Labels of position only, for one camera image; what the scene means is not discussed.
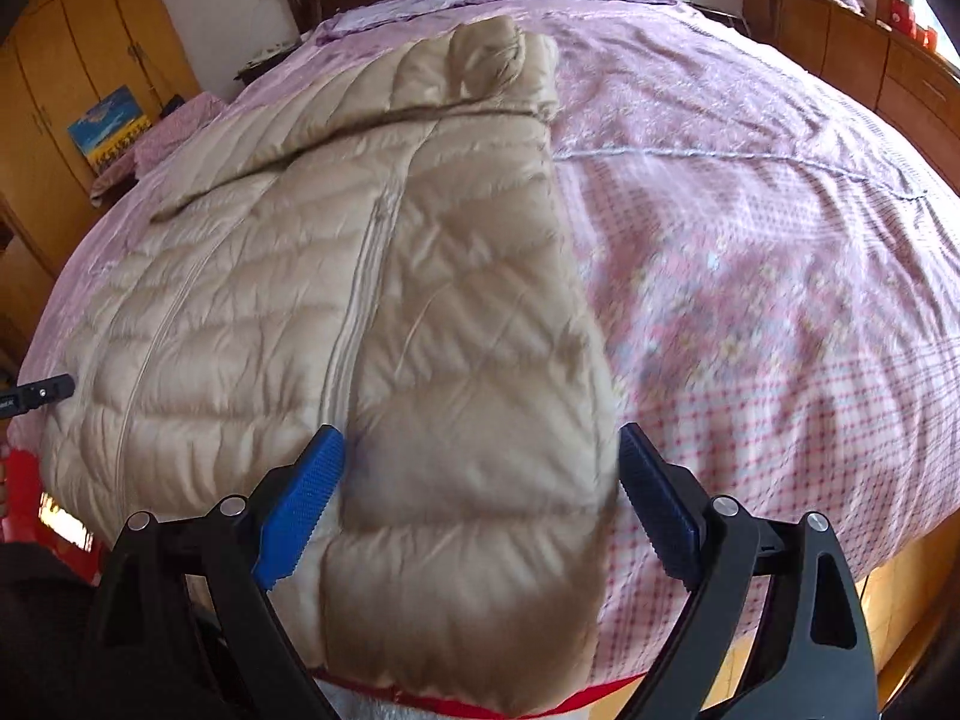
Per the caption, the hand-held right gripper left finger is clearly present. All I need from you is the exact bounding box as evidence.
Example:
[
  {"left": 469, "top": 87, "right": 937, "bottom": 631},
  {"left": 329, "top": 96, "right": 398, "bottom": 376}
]
[{"left": 94, "top": 424, "right": 347, "bottom": 720}]

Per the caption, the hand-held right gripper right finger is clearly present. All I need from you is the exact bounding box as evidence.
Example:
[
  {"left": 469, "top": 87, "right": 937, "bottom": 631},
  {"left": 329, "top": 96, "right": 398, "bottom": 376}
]
[{"left": 611, "top": 422, "right": 878, "bottom": 720}]

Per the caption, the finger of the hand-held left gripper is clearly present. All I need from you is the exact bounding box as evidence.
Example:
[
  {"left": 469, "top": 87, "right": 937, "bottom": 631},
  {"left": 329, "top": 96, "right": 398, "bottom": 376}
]
[{"left": 0, "top": 373, "right": 76, "bottom": 421}]

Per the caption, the beige down jacket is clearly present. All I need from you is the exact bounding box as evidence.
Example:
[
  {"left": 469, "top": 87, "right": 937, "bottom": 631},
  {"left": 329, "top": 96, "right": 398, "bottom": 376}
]
[{"left": 41, "top": 15, "right": 623, "bottom": 713}]

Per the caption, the bed with pink floral cover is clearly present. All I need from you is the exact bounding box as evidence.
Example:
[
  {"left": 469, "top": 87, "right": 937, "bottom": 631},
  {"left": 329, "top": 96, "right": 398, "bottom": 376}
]
[{"left": 7, "top": 0, "right": 960, "bottom": 698}]

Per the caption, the blue picture book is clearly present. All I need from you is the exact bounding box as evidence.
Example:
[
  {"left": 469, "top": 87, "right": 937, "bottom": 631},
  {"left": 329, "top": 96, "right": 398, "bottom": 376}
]
[{"left": 67, "top": 86, "right": 147, "bottom": 177}]

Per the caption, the wooden wardrobe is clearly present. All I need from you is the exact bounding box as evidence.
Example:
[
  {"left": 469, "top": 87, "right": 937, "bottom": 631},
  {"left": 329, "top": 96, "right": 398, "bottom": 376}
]
[{"left": 0, "top": 0, "right": 200, "bottom": 361}]

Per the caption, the dark wooden nightstand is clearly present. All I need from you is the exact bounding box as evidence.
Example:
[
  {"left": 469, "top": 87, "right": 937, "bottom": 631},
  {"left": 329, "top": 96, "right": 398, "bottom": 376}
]
[{"left": 236, "top": 41, "right": 308, "bottom": 87}]

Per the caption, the wooden dresser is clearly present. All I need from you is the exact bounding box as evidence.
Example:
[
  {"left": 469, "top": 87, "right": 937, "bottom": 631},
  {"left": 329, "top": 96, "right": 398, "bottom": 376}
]
[{"left": 739, "top": 0, "right": 960, "bottom": 196}]

